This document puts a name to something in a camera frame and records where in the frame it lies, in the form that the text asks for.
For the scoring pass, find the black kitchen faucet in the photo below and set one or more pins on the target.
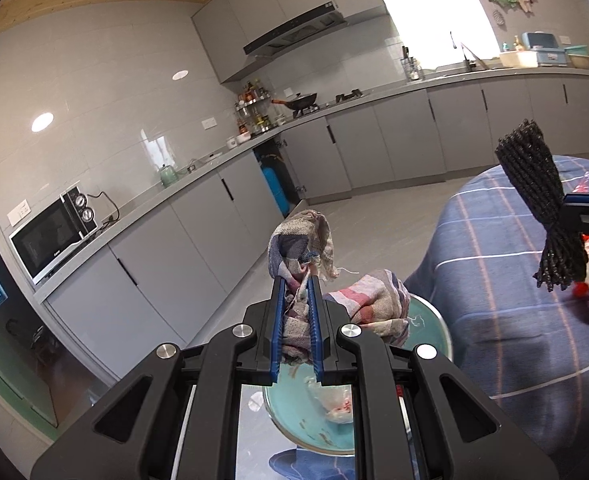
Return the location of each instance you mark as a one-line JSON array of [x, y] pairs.
[[467, 62]]

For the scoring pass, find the white wall socket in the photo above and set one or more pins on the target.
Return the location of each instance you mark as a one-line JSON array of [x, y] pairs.
[[18, 212]]

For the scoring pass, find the teal plastic waste bin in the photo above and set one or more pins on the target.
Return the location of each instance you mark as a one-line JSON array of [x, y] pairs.
[[427, 322]]

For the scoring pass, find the plaid cloth rag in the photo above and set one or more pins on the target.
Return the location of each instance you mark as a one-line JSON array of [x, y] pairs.
[[374, 305]]

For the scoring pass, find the small white ceramic pot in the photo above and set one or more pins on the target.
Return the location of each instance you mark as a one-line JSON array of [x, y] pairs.
[[231, 143]]

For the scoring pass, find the green ceramic teapot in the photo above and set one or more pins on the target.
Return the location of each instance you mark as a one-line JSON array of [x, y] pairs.
[[168, 176]]

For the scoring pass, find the table with blue plaid cloth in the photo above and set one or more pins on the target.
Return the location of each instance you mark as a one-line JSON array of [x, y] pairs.
[[499, 310]]

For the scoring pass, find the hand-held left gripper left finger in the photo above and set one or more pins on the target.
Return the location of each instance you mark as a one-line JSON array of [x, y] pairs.
[[276, 330]]

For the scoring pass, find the bright window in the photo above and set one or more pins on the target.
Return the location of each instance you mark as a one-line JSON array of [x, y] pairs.
[[434, 15]]

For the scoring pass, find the white plastic bag red print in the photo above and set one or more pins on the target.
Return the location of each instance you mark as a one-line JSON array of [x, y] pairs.
[[337, 402]]

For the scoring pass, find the light blue bread box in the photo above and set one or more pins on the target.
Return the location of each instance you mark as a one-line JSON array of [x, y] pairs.
[[544, 52]]

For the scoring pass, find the white plastic basin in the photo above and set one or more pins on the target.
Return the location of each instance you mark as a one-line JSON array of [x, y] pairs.
[[516, 59]]

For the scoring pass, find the blue water filter canister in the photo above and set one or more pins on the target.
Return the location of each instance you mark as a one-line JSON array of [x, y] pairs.
[[277, 190]]

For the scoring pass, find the black range hood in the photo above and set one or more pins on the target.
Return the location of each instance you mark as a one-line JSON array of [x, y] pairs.
[[294, 30]]

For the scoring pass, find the white bowl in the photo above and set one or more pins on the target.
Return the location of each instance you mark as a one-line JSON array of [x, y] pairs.
[[243, 137]]

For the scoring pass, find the white wall switch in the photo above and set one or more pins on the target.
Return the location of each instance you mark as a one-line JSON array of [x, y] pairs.
[[209, 123]]

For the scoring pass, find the metal spice rack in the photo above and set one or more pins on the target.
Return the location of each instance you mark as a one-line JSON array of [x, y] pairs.
[[252, 107]]

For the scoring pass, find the black gas stove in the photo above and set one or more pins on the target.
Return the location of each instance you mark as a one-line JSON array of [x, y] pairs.
[[349, 95]]

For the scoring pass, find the grey base cabinets with countertop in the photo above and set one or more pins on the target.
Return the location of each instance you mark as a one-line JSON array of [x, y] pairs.
[[199, 240]]

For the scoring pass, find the green lidded container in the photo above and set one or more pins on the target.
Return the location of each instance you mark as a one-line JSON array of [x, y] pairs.
[[579, 57]]

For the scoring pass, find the soap dispenser bottle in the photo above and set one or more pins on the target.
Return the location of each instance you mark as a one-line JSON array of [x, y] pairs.
[[517, 44]]

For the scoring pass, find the hanging round scrubber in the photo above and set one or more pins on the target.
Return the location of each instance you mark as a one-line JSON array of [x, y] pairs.
[[497, 17]]

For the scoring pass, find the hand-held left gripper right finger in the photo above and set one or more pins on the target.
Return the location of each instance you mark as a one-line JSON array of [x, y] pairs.
[[315, 330]]

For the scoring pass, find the pink hanging gloves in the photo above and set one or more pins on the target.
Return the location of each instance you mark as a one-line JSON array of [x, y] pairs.
[[528, 2]]

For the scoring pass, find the clear utensil holder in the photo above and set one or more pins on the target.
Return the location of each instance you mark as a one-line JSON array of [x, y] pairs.
[[413, 71]]

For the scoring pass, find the grey upper cabinets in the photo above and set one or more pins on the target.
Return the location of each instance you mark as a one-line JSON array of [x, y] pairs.
[[259, 0]]

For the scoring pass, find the black wok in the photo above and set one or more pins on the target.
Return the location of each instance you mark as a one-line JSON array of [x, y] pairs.
[[304, 101]]

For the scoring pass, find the green hanging cloth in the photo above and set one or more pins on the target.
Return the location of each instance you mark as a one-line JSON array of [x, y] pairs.
[[503, 1]]

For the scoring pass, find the white microwave oven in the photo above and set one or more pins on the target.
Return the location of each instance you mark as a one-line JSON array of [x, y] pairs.
[[44, 240]]

